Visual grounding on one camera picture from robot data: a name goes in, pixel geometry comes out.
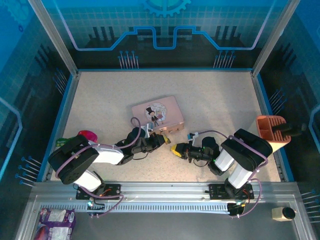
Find orange slotted rack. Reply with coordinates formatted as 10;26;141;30
255;114;292;154

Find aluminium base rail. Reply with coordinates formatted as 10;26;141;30
14;180;316;240

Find pink cartoon couple tin box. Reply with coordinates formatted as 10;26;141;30
130;95;186;135

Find purple snack bag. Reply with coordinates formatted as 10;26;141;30
33;207;77;240

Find aluminium frame post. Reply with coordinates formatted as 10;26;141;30
250;0;301;78
26;0;81;77

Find magenta plastic item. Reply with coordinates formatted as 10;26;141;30
77;129;99;145

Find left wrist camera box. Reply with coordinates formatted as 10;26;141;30
141;122;155;139

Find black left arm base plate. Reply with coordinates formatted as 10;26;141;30
75;183;123;201

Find wooden block with black disc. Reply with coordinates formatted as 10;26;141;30
271;206;298;223

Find black tool handle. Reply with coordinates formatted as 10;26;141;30
271;122;308;139

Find grey slotted cable duct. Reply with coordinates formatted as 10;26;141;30
39;201;231;214

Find green packet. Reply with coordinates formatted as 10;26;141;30
55;137;76;149

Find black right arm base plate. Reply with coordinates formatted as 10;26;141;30
208;183;255;201

